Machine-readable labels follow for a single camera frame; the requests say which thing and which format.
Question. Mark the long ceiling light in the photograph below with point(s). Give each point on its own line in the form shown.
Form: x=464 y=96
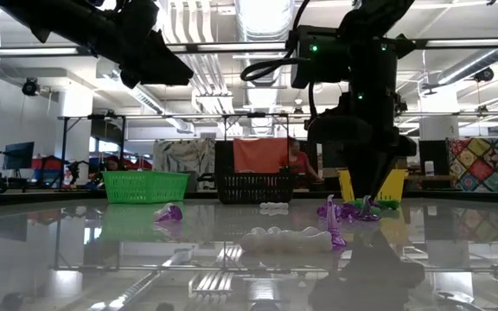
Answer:
x=28 y=51
x=474 y=42
x=231 y=46

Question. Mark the purple plastic toy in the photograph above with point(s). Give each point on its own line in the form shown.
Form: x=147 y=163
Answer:
x=321 y=211
x=173 y=213

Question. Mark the person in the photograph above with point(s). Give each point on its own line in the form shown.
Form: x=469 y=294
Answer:
x=298 y=164
x=113 y=164

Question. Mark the green plastic toy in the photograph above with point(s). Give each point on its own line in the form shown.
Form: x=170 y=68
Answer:
x=387 y=204

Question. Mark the black ceiling camera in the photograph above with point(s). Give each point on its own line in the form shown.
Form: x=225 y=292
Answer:
x=483 y=74
x=30 y=87

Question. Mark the orange cloth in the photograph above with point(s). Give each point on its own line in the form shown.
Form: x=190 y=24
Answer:
x=257 y=155

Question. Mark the black plastic basket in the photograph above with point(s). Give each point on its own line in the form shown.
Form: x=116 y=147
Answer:
x=253 y=190

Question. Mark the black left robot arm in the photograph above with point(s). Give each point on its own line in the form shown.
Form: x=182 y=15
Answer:
x=59 y=19

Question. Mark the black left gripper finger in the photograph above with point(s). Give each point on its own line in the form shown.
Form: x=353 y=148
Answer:
x=167 y=69

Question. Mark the colourful patchwork quilt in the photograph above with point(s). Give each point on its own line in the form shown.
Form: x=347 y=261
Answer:
x=487 y=164

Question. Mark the yellow plastic basket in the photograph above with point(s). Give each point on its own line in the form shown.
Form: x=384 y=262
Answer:
x=393 y=185

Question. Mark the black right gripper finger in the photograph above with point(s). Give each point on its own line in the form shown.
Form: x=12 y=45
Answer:
x=359 y=177
x=381 y=173

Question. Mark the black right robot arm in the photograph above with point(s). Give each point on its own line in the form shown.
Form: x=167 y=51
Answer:
x=378 y=17

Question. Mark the purple plastic witch hat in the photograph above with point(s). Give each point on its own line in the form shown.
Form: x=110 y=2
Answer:
x=333 y=229
x=368 y=213

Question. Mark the silver ceiling duct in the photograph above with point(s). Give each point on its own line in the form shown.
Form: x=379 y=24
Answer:
x=469 y=67
x=262 y=17

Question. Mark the leaf pattern cloth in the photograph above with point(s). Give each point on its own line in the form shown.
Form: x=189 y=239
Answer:
x=184 y=155

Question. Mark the green plastic basket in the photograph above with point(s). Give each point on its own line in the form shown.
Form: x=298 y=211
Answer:
x=145 y=188

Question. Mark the black monitor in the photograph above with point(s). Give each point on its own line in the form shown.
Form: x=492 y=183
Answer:
x=19 y=155
x=432 y=157

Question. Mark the black rig frame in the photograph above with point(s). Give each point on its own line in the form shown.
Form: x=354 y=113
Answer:
x=64 y=151

